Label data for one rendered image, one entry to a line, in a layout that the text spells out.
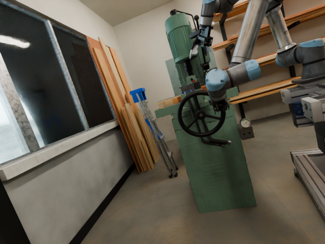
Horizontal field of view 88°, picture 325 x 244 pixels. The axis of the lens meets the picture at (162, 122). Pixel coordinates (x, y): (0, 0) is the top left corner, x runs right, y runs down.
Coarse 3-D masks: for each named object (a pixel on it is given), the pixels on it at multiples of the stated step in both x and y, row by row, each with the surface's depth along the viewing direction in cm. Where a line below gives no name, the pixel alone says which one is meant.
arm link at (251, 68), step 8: (240, 64) 62; (248, 64) 60; (256, 64) 59; (232, 72) 62; (240, 72) 61; (248, 72) 60; (256, 72) 60; (232, 80) 62; (240, 80) 62; (248, 80) 62
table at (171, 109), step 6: (228, 90) 113; (234, 90) 113; (204, 96) 117; (228, 96) 114; (234, 96) 114; (204, 102) 109; (162, 108) 124; (168, 108) 124; (174, 108) 123; (186, 108) 112; (156, 114) 126; (162, 114) 125; (168, 114) 124
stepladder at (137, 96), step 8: (144, 88) 209; (136, 96) 198; (144, 96) 212; (144, 104) 202; (144, 112) 201; (152, 120) 205; (152, 128) 200; (152, 136) 203; (160, 136) 218; (160, 144) 202; (160, 152) 205; (168, 152) 221; (168, 160) 204; (168, 168) 209; (176, 168) 223; (176, 176) 206
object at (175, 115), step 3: (228, 102) 115; (210, 105) 117; (204, 108) 119; (207, 108) 118; (210, 108) 118; (189, 111) 121; (195, 111) 120; (174, 114) 124; (183, 114) 122; (186, 114) 122; (189, 114) 122; (174, 117) 124
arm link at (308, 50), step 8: (312, 40) 103; (320, 40) 102; (296, 48) 112; (304, 48) 107; (312, 48) 104; (320, 48) 103; (296, 56) 112; (304, 56) 108; (312, 56) 105; (320, 56) 103
